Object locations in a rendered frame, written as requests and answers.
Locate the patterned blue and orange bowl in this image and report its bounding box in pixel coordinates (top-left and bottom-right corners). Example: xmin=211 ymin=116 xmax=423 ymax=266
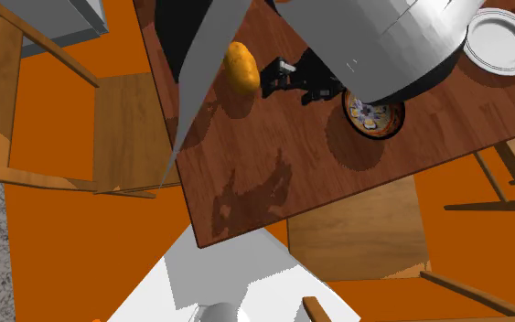
xmin=340 ymin=89 xmax=407 ymax=141

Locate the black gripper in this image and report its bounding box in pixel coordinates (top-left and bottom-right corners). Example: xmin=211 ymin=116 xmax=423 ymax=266
xmin=260 ymin=47 xmax=347 ymax=107

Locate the white plate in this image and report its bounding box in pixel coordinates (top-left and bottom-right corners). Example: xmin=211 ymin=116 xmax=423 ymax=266
xmin=463 ymin=7 xmax=515 ymax=78

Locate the dark robot stand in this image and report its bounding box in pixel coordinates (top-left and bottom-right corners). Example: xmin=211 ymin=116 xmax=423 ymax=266
xmin=153 ymin=0 xmax=253 ymax=189

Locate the grey cabinet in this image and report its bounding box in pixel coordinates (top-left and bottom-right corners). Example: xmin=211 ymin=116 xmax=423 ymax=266
xmin=0 ymin=0 xmax=110 ymax=61

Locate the yellow potato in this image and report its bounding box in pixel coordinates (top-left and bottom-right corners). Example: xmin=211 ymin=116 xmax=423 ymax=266
xmin=222 ymin=41 xmax=262 ymax=96

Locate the brown wooden table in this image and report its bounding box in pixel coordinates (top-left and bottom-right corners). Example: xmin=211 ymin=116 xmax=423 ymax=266
xmin=132 ymin=0 xmax=515 ymax=250

